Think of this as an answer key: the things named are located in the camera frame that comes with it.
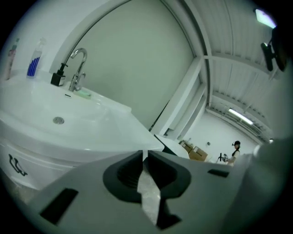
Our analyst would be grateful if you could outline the white drawer with black handle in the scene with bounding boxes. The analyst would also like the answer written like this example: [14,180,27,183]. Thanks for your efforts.
[0,137,77,191]

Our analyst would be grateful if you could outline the long ceiling tube light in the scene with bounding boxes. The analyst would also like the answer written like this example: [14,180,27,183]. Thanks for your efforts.
[228,108,254,125]

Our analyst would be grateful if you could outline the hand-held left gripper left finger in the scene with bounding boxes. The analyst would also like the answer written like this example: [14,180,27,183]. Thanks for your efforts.
[29,149,159,234]

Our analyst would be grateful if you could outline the chrome faucet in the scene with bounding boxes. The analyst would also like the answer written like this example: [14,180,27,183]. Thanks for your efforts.
[68,48,88,92]

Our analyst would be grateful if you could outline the square ceiling light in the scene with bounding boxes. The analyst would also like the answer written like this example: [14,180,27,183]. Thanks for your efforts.
[255,8,277,29]

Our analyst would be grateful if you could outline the white structural beam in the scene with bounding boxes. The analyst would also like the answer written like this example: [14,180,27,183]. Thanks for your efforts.
[148,54,213,140]

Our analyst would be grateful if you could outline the white ceramic sink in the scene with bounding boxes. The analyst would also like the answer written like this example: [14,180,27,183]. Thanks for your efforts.
[0,68,164,162]

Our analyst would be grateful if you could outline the white counter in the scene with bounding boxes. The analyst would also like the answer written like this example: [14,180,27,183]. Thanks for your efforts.
[154,134,191,159]

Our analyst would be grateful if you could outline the cardboard box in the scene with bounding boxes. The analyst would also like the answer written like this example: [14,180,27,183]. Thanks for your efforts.
[179,139,195,154]
[188,146,208,161]

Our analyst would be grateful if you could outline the pink bottle with green cap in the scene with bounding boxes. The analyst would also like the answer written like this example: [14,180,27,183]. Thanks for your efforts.
[4,37,21,81]

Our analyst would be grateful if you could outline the black soap dispenser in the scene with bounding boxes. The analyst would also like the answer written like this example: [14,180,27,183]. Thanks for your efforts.
[50,63,69,87]

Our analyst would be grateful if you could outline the green soap bar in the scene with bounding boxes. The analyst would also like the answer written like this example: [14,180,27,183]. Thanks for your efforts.
[73,88,92,100]

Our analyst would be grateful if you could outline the blue striped spray bottle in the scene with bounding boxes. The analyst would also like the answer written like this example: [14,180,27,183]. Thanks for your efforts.
[26,37,48,80]

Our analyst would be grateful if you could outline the arched grey panel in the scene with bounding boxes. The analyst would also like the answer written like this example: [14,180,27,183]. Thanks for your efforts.
[49,0,203,138]

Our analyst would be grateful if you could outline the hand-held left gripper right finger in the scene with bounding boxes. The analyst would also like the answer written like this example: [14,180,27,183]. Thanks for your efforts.
[143,150,248,234]

